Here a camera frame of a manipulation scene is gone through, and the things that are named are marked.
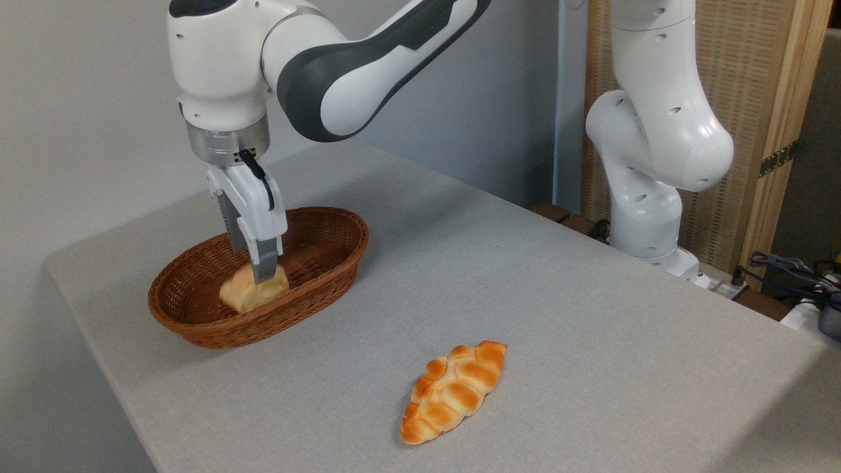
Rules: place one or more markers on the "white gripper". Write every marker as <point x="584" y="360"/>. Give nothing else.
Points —
<point x="256" y="203"/>

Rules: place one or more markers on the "small pale bread roll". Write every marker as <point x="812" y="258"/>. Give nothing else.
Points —
<point x="246" y="295"/>

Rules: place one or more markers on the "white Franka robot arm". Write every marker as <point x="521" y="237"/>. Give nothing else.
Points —
<point x="657" y="144"/>

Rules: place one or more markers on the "brown wicker basket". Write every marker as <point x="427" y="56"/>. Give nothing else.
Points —
<point x="315" y="263"/>

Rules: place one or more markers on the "braided golden bread loaf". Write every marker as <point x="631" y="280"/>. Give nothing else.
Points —
<point x="453" y="391"/>

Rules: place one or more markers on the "dark wooden bench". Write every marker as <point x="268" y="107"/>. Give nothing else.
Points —
<point x="558" y="215"/>

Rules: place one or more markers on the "dark metal screen hinge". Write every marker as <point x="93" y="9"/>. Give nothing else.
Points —
<point x="778" y="159"/>

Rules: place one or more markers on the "wooden rattan folding screen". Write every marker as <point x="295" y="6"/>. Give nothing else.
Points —
<point x="762" y="79"/>

